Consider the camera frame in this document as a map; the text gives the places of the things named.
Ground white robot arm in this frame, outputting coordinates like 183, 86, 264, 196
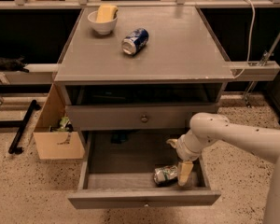
167, 113, 280, 224

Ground black bar on floor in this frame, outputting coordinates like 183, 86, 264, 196
8, 100, 40, 154

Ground open grey middle drawer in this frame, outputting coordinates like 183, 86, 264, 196
68, 129, 221, 209

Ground yellow sponge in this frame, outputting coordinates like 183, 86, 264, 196
96, 4, 118, 22

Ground white cable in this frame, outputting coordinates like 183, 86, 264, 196
232, 0, 256, 79

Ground round metal drawer knob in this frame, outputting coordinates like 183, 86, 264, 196
140, 115, 148, 123

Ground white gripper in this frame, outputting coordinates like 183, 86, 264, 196
166, 131, 204, 186

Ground white ceramic bowl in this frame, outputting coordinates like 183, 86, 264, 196
87, 11, 118, 35

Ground black cloth on rail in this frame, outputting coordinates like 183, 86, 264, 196
0, 57, 29, 73

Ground grey drawer cabinet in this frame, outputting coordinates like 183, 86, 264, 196
53, 5, 235, 210

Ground cardboard box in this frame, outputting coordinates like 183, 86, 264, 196
33, 85, 85, 160

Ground blue pepsi can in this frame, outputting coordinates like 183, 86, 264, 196
121, 28, 149, 55

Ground closed grey top drawer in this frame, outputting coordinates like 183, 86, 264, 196
65, 103, 218, 131

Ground green item in box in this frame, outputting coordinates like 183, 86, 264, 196
50, 116, 73, 132

